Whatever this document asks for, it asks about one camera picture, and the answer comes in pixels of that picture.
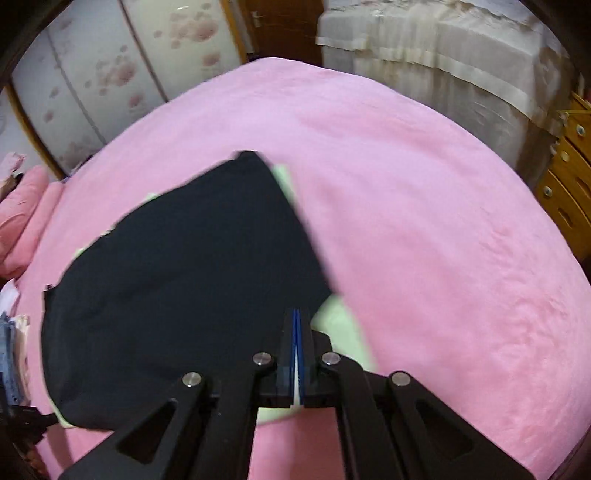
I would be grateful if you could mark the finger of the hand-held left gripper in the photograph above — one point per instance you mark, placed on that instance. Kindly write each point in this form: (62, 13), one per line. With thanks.
(39, 419)

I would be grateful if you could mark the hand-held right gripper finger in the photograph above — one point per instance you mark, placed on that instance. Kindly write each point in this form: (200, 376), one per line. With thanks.
(292, 350)
(300, 355)

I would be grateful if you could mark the light green and black jacket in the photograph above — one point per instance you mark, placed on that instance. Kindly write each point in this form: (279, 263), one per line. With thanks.
(184, 277)

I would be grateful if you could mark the stack of folded clothes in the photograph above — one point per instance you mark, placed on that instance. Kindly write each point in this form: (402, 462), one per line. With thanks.
(11, 346)

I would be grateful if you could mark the pink bed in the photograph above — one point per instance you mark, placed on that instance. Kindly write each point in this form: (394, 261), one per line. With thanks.
(415, 207)

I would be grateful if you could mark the pink pillow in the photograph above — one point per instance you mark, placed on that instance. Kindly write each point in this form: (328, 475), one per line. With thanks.
(41, 226)
(25, 194)

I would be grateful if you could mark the yellow wooden drawer cabinet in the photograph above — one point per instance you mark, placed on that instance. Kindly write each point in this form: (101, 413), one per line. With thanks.
(568, 194)

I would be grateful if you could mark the brown wooden door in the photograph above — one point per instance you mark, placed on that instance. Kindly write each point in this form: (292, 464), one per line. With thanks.
(281, 27)

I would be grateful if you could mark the cream curtain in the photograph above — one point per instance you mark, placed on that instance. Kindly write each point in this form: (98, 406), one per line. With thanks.
(438, 55)

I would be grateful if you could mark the floral sliding door wardrobe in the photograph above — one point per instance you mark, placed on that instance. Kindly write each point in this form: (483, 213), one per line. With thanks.
(115, 60)

